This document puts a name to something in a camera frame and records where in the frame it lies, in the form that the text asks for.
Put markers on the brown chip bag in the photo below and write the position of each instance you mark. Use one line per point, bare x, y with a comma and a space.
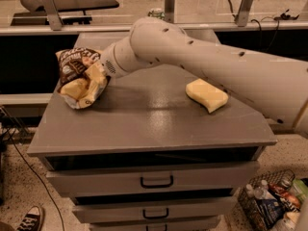
82, 76

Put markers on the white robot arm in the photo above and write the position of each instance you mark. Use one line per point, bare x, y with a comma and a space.
275, 86

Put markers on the green soda can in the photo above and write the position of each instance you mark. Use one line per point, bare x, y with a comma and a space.
157, 12

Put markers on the blue snack bag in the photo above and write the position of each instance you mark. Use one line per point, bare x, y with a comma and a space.
271, 211

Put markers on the grey drawer cabinet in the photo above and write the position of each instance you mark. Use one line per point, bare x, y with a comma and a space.
144, 125

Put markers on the yellow sponge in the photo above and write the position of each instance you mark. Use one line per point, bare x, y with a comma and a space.
206, 94

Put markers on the dark bench table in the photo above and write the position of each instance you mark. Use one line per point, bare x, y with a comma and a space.
36, 14

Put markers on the clear water bottle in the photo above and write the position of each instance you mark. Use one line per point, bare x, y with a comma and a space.
262, 191

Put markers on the red snack package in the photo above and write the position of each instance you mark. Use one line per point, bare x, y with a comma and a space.
285, 194

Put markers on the black white sneaker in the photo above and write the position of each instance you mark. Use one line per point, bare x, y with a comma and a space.
33, 220

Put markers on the green package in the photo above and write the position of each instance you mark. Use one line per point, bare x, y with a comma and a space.
299, 190

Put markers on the top drawer black handle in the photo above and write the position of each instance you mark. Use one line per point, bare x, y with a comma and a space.
156, 183

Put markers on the drawer black handle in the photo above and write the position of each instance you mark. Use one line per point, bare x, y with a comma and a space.
155, 214
156, 183
162, 227

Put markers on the middle drawer black handle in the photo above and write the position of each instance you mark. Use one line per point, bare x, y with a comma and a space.
155, 214

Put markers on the middle metal bracket post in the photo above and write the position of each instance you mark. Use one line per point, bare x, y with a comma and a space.
169, 10

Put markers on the metal bracket post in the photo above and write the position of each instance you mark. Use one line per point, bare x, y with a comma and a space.
53, 17
242, 16
169, 10

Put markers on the bottom drawer black handle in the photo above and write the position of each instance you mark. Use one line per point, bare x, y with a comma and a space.
162, 227

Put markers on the right metal bracket post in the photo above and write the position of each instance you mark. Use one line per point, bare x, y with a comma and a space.
242, 16

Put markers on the wire basket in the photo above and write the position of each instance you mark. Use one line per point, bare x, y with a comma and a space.
248, 201

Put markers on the left metal bracket post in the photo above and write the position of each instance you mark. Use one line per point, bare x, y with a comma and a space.
53, 17

